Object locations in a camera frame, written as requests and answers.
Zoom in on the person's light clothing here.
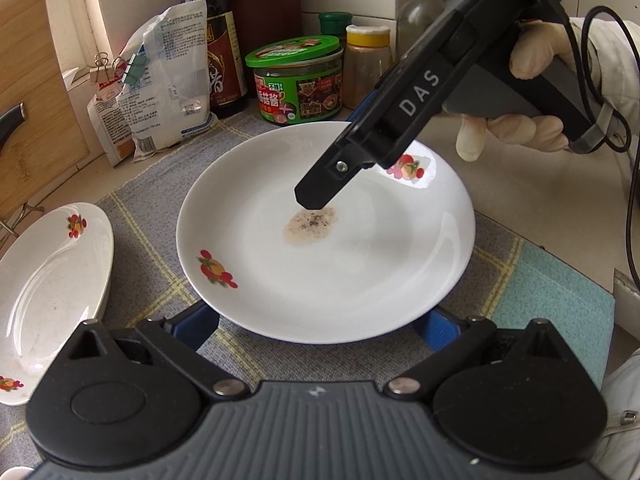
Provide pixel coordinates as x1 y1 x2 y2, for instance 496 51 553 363
590 347 640 480

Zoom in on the grey checked placemat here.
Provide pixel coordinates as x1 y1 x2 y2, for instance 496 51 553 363
0 112 526 467

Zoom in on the yellow lid spice jar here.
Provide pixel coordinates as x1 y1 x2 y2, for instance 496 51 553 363
344 25 392 111

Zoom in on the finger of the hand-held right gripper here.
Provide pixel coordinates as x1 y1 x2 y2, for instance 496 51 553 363
294 44 454 209
350 87 381 121

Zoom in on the red white paper packet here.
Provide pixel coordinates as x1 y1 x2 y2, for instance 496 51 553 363
87 67 147 168

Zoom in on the green lid sauce jar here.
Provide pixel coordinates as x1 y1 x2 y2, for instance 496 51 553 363
244 35 346 127

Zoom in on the wire board rack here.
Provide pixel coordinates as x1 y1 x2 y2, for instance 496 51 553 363
0 200 46 252

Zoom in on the dark red knife block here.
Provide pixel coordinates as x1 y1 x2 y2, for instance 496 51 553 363
207 0 304 111

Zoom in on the green cap jar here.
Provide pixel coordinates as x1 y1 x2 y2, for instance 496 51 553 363
319 11 354 38

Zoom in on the white fruit print plate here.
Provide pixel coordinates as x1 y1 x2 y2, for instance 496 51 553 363
0 202 115 407
176 121 476 345

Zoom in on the large steel kitchen knife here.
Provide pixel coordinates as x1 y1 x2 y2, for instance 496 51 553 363
0 103 26 150

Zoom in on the teal cloth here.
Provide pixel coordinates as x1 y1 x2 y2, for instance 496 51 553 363
490 242 616 387

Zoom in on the metal sink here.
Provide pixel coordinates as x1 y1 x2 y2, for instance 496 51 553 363
614 267 640 312

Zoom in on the clear glass bottle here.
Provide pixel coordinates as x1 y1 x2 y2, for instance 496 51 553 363
397 0 446 65

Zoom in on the bamboo cutting board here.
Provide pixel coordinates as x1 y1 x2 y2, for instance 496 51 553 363
0 0 94 222

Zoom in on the green binder clip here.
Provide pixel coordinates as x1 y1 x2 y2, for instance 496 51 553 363
122 55 149 84

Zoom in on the person's right hand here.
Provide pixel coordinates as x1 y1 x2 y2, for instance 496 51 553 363
456 19 577 163

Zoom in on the dark soy sauce bottle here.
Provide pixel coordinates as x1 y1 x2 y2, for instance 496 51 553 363
180 0 249 120

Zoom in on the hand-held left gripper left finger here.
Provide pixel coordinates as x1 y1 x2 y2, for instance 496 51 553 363
67 301 251 401

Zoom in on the black cable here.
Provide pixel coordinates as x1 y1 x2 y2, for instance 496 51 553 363
567 6 640 286

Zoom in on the white plastic bag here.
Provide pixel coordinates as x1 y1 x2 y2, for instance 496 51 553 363
117 0 219 162

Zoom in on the gold binder clip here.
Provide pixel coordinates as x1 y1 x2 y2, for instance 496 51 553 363
92 52 126 84

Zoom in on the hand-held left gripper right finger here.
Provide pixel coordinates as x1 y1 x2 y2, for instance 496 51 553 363
385 305 563 401

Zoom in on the person's right forearm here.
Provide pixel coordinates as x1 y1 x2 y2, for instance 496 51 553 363
570 16 640 134

